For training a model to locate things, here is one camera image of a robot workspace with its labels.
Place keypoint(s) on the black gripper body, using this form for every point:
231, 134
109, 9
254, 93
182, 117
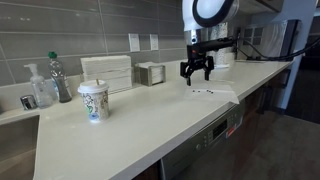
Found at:
195, 55

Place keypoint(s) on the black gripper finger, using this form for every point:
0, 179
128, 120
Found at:
207, 76
188, 80

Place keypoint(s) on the white paper towel sheet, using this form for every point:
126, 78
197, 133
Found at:
221, 95

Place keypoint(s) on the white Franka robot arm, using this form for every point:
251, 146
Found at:
190, 15

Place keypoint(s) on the patterned paper towel roll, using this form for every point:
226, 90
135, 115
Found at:
220, 33

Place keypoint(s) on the metal napkin holder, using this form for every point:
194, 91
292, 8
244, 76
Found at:
150, 75

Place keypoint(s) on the brown base cabinet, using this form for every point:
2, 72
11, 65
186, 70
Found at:
266, 96

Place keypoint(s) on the stainless steel dishwasher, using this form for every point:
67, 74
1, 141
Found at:
203, 143

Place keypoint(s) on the black framed window panel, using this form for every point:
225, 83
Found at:
273, 38

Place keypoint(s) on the overhead cabinet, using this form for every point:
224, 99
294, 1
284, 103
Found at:
260, 5

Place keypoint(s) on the stack of white paper towels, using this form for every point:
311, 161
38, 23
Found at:
106, 71

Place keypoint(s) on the brown stir stick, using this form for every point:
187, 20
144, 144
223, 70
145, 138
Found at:
97, 82

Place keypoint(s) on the printed paper cup white lid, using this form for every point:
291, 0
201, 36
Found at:
96, 103

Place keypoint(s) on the dish soap bottle green cap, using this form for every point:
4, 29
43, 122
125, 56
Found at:
61, 83

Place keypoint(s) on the clear pump soap dispenser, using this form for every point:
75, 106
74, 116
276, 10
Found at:
41, 93

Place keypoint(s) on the chrome faucet knob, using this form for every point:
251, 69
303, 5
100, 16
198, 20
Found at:
28, 102

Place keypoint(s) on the steel sink basin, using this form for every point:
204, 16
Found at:
16, 146

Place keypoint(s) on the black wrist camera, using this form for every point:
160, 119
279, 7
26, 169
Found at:
218, 43

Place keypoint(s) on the white wall outlet plate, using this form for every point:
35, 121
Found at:
134, 42
154, 42

